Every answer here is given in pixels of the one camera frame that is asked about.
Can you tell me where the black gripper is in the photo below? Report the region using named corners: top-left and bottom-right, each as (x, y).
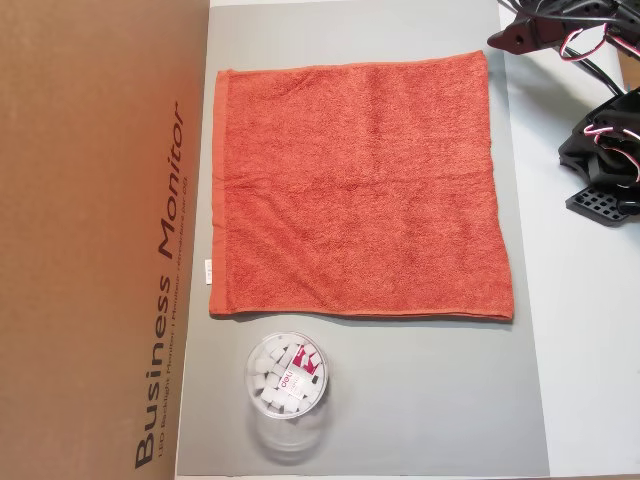
top-left (487, 0), bottom-right (571, 55)

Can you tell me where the orange terry towel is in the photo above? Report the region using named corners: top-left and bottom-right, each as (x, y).
top-left (202, 48), bottom-right (516, 324)

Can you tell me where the grey paper mat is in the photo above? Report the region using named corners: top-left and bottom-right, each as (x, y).
top-left (174, 0), bottom-right (551, 479)

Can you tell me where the clear jar of white erasers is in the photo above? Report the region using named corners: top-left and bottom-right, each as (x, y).
top-left (243, 332), bottom-right (334, 464)

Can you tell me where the brown cardboard monitor box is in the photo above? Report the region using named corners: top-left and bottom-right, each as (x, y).
top-left (0, 0), bottom-right (212, 480)

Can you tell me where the red white servo wire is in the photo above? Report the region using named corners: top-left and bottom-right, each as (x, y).
top-left (584, 124), bottom-right (640, 189)
top-left (559, 27), bottom-right (640, 64)

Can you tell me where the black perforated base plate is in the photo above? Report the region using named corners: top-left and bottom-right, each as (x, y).
top-left (564, 182), bottom-right (640, 229)

